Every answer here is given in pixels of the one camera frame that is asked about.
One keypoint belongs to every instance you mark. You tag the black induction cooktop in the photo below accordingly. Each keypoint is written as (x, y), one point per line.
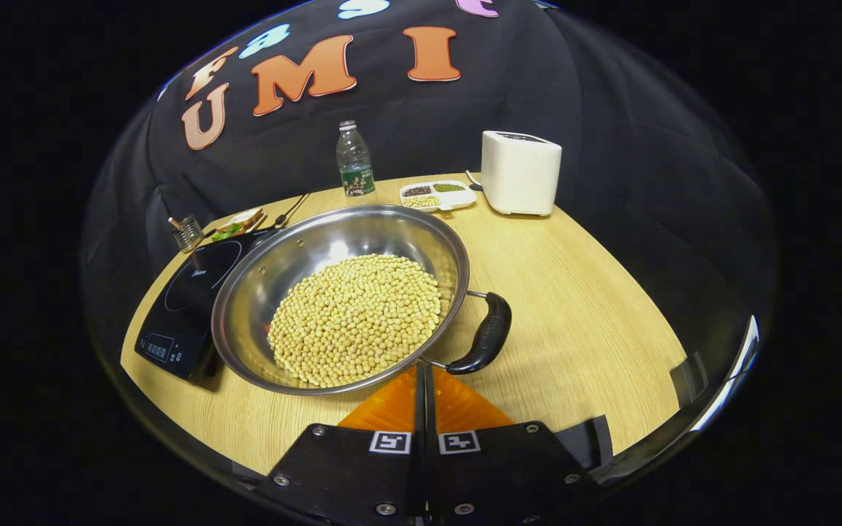
(187, 307)

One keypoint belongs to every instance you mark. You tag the clear plastic water bottle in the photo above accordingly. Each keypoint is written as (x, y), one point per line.
(355, 164)

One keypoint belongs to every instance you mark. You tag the white sandwich plate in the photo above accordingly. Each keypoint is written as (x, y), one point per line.
(256, 221)

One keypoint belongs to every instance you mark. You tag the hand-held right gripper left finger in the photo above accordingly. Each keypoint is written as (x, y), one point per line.
(362, 475)

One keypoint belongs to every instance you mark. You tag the white divided bean tray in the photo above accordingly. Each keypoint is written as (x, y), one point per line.
(439, 197)

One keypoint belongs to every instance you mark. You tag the stainless steel pot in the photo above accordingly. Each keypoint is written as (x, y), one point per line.
(304, 248)

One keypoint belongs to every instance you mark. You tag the pile of soybeans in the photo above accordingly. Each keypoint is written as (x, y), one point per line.
(355, 321)

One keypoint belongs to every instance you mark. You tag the black backdrop cloth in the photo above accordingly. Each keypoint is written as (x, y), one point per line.
(611, 109)

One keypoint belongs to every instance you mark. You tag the sandwich with lettuce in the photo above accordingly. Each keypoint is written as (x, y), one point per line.
(238, 223)

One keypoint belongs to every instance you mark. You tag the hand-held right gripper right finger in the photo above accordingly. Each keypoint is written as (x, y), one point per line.
(494, 475)

